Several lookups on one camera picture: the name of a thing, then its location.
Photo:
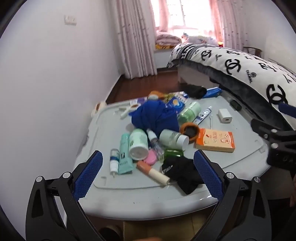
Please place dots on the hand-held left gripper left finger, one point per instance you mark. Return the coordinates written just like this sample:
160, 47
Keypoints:
90, 176

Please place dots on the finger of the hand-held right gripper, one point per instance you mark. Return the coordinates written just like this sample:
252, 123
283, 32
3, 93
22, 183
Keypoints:
288, 109
277, 143

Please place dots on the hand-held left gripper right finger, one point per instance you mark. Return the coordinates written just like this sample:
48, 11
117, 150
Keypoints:
208, 176

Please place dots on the black cloth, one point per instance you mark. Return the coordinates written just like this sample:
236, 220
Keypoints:
185, 176

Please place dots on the small white dropper bottle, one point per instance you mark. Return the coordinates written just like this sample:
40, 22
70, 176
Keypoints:
114, 160

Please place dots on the orange box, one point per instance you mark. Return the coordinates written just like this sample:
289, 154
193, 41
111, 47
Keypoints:
215, 140

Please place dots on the teal tube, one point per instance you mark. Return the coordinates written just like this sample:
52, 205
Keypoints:
124, 160

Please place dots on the green glass bottle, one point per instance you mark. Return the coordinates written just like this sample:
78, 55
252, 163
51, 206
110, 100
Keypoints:
172, 153

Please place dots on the orange round container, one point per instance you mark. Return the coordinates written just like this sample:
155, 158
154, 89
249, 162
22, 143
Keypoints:
189, 132

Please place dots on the pale green bottle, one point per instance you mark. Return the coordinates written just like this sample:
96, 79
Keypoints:
137, 139
170, 138

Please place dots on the orange and white lip balm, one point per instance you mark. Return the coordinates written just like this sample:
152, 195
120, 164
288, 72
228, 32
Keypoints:
152, 172

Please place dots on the clear bottle with white cap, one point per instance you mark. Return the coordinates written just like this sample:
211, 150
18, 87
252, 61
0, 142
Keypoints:
151, 136

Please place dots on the cardboard box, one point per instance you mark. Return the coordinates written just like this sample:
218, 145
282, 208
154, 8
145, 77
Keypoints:
161, 229

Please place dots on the cotton swab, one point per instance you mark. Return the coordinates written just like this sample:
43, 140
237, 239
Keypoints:
210, 122

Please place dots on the white charger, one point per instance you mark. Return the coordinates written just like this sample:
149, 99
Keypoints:
224, 115

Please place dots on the toothpaste tube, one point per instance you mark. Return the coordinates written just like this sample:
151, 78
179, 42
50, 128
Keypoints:
203, 115

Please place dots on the pink round case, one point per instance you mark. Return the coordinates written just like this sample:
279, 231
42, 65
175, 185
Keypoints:
150, 158

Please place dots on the wooden chair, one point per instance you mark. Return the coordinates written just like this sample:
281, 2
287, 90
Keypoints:
253, 49

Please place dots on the bed with Chanel cover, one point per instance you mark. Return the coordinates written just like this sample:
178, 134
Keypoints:
231, 62

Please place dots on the white plastic tool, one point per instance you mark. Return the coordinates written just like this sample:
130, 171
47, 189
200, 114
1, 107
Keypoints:
127, 111

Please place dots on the blue packet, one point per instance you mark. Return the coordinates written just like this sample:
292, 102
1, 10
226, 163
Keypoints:
214, 92

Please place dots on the blue sachet with yellow circle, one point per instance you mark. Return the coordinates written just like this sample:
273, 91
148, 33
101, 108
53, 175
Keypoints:
174, 104

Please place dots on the blue cloth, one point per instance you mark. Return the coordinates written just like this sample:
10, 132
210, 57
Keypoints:
152, 118

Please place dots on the white striped pack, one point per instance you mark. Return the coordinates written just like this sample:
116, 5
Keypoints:
181, 95

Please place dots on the black sock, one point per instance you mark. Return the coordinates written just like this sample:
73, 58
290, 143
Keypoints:
195, 91

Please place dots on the small white purple box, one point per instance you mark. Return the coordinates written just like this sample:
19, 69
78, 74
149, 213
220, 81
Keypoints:
138, 101

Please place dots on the yellow green packet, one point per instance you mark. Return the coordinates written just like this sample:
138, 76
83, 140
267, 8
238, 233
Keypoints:
168, 95

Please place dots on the orange plush toy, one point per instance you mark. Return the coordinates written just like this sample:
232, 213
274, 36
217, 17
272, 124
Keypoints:
154, 95

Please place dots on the patterned curtain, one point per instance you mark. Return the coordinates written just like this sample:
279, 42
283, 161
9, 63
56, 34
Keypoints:
231, 23
136, 39

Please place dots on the pile of clothes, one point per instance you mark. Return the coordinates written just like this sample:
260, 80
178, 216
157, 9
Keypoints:
198, 38

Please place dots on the white window seat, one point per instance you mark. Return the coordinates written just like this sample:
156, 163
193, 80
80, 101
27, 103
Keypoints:
163, 58

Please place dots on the folded pink quilt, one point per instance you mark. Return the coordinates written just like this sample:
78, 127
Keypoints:
166, 39

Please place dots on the window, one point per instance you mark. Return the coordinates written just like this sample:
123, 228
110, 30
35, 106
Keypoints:
185, 14

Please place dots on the white bed frame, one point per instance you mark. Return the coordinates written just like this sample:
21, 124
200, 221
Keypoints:
194, 74

